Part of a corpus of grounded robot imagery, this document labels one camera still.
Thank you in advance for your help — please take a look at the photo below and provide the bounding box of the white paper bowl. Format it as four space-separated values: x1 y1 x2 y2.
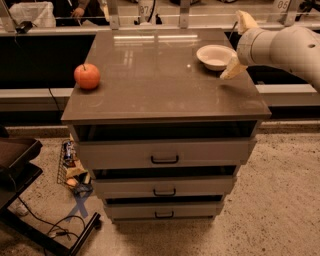
196 45 236 71

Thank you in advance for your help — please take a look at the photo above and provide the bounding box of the white cloth covered table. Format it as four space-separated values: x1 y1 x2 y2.
9 1 56 28

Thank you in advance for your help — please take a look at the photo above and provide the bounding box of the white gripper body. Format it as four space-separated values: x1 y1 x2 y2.
237 28 271 66

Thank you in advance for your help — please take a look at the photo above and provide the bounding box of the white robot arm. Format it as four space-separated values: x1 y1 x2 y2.
220 10 320 93

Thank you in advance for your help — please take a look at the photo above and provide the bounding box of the grey drawer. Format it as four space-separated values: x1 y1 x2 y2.
76 138 256 170
104 202 223 221
93 176 234 199

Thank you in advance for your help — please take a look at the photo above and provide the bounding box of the top grey drawer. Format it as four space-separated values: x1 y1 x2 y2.
76 138 256 170

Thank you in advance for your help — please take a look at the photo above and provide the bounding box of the bottom grey drawer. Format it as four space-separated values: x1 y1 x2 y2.
104 202 223 221

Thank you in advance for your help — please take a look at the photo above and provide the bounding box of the wire basket with items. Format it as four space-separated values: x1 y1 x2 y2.
57 138 93 195

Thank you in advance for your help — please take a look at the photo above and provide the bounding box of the person in background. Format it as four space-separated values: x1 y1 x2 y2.
52 0 109 26

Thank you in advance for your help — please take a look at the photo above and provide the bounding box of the red apple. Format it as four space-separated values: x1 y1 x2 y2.
74 63 100 90

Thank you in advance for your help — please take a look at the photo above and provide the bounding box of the black floor cable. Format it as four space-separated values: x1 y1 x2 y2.
8 173 87 256

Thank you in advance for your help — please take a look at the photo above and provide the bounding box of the black cart stand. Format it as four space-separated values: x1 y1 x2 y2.
0 127 101 256

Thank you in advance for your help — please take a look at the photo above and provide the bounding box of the grey drawer cabinet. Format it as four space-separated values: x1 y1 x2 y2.
62 29 270 206

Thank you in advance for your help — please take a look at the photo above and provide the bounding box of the middle grey drawer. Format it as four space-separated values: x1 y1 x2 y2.
93 176 234 199

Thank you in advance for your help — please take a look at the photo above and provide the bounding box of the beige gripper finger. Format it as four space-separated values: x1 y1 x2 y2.
220 56 247 80
236 10 259 35

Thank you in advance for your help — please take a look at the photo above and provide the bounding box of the black box on ledge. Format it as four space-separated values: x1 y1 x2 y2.
16 21 33 34

